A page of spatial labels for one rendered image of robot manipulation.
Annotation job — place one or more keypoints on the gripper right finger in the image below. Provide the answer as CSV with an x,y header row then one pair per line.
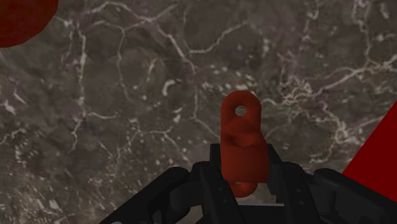
x,y
310,198

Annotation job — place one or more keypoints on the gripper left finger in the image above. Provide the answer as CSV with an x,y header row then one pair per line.
x,y
192,192

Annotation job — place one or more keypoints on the red flat-sided object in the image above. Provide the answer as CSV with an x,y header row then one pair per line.
x,y
377,158

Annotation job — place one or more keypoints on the dark red round object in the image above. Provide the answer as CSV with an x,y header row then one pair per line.
x,y
21,18

